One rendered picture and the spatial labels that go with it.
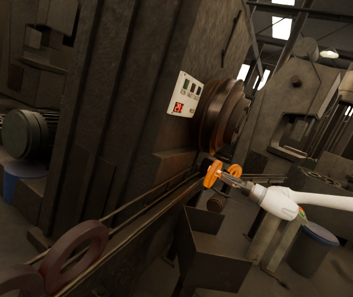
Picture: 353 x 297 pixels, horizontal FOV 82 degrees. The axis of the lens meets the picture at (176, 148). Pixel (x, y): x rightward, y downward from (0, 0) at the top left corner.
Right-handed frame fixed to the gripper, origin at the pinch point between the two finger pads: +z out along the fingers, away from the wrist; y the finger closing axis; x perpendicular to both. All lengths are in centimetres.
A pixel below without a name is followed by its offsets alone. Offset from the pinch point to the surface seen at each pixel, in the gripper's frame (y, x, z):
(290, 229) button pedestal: 83, -38, -63
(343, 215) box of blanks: 228, -36, -140
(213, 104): -2.0, 31.6, 14.4
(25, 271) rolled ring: -84, -11, 10
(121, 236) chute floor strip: -48, -25, 12
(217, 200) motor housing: 43, -32, -4
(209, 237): -18.8, -22.9, -13.5
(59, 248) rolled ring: -77, -11, 11
